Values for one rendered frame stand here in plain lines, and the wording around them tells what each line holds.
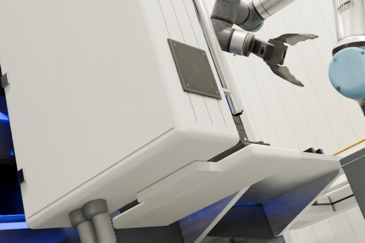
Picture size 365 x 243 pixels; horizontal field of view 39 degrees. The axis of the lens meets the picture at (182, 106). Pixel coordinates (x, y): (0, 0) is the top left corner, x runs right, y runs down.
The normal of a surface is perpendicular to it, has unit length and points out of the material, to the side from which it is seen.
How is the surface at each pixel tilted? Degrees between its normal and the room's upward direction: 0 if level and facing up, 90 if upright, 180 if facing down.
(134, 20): 90
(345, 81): 97
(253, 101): 90
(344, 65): 97
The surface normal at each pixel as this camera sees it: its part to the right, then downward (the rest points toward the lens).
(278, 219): -0.66, -0.12
